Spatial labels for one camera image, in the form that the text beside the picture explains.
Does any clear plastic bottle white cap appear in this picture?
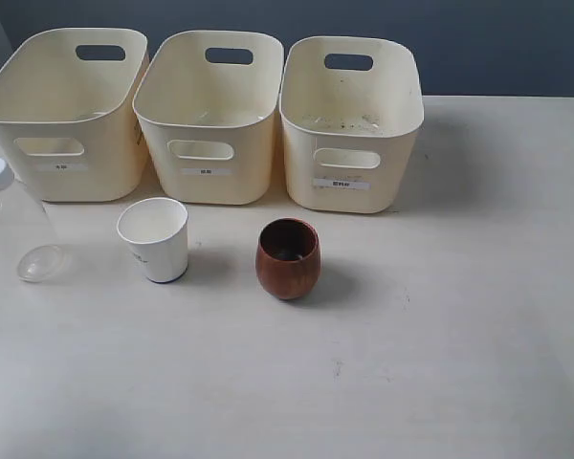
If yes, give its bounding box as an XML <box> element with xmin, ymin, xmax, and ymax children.
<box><xmin>0</xmin><ymin>157</ymin><xmax>67</xmax><ymax>283</ymax></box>

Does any white paper cup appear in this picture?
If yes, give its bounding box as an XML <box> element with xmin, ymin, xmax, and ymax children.
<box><xmin>116</xmin><ymin>197</ymin><xmax>188</xmax><ymax>283</ymax></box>

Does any brown wooden cup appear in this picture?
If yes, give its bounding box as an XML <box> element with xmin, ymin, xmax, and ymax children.
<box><xmin>255</xmin><ymin>218</ymin><xmax>321</xmax><ymax>300</ymax></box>

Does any right cream plastic bin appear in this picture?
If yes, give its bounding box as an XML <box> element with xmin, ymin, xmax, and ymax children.
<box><xmin>279</xmin><ymin>36</ymin><xmax>425</xmax><ymax>213</ymax></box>

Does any cream plastic bin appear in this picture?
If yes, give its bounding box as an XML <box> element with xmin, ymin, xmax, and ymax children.
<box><xmin>0</xmin><ymin>28</ymin><xmax>149</xmax><ymax>202</ymax></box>
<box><xmin>279</xmin><ymin>36</ymin><xmax>425</xmax><ymax>213</ymax></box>
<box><xmin>132</xmin><ymin>31</ymin><xmax>284</xmax><ymax>205</ymax></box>

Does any middle cream plastic bin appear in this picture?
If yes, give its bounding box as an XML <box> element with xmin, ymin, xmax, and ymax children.
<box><xmin>132</xmin><ymin>31</ymin><xmax>284</xmax><ymax>205</ymax></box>

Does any left cream plastic bin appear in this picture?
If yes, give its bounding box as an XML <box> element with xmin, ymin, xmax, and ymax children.
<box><xmin>0</xmin><ymin>28</ymin><xmax>149</xmax><ymax>202</ymax></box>

